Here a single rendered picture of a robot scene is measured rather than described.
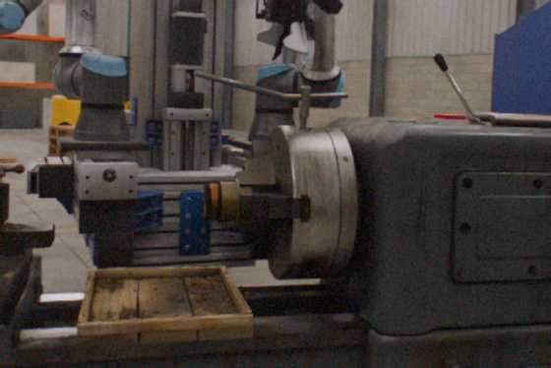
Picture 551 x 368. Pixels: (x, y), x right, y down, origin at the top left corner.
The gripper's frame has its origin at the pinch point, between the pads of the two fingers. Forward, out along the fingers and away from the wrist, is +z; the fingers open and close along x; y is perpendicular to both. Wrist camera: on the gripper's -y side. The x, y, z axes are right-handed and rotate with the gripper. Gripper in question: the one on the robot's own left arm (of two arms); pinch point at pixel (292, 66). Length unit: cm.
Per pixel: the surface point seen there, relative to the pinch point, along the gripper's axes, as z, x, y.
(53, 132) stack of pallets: 243, -952, -99
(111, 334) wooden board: 44, 11, 37
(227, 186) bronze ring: 24.4, -2.2, 11.3
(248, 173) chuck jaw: 23.0, -5.1, 5.7
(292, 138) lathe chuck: 13.4, 4.2, 1.0
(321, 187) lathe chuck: 20.6, 13.4, -0.8
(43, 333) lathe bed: 49, -1, 46
